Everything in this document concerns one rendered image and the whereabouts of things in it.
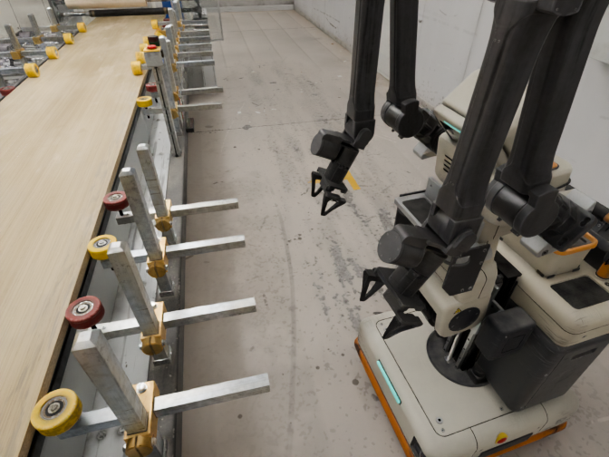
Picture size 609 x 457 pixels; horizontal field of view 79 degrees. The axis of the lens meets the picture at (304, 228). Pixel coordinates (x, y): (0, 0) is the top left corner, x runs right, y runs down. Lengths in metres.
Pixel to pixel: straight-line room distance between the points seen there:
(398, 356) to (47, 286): 1.23
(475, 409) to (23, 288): 1.48
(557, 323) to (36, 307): 1.38
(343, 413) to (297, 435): 0.22
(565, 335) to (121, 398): 1.11
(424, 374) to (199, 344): 1.09
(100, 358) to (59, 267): 0.58
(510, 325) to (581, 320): 0.17
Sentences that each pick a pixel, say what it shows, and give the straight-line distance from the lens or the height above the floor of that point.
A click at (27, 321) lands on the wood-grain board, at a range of 1.12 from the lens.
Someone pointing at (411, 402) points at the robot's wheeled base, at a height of 0.28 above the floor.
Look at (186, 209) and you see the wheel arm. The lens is 1.44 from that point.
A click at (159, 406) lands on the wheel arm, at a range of 0.92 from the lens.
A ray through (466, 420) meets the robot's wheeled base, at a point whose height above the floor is 0.28.
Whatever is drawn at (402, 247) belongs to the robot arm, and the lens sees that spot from 0.64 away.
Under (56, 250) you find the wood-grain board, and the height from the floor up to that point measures 0.90.
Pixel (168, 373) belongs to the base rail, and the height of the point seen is 0.70.
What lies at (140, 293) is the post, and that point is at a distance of 0.93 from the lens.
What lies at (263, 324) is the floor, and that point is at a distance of 2.04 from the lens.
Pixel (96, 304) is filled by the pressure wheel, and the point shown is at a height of 0.91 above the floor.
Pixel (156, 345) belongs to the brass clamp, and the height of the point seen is 0.82.
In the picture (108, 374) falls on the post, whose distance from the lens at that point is 0.72.
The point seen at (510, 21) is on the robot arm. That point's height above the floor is 1.54.
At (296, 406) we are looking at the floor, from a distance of 1.80.
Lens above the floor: 1.62
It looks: 39 degrees down
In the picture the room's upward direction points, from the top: straight up
